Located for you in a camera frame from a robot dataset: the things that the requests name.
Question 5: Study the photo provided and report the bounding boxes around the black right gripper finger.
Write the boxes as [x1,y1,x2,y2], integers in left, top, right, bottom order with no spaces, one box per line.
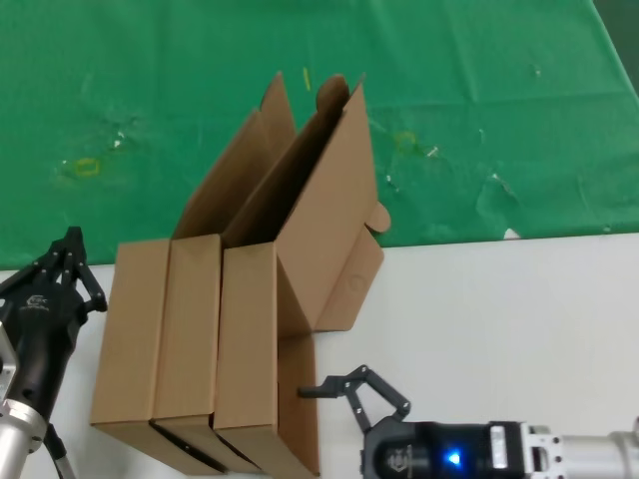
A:
[297,363,413,433]

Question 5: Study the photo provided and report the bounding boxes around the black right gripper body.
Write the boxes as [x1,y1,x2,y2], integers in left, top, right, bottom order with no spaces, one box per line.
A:
[358,416,526,479]

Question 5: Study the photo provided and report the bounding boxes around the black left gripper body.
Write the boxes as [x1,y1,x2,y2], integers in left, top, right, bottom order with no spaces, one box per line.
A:
[0,279,89,416]

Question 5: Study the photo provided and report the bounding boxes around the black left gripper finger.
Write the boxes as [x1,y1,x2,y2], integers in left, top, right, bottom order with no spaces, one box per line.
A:
[61,227,109,313]
[0,227,77,296]

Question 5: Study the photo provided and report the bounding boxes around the brown cardboard mailer box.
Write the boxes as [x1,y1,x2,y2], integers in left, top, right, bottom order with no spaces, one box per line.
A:
[213,72,391,479]
[149,73,349,475]
[89,71,300,475]

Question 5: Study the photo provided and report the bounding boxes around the green table cloth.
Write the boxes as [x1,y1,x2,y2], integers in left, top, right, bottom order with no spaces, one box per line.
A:
[0,0,639,274]

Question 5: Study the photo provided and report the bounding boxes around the grey left wrist bracket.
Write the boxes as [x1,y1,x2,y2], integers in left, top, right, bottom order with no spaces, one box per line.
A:
[0,321,21,400]

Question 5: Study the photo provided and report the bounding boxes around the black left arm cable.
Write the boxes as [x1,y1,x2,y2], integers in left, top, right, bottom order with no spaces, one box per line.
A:
[44,421,77,479]

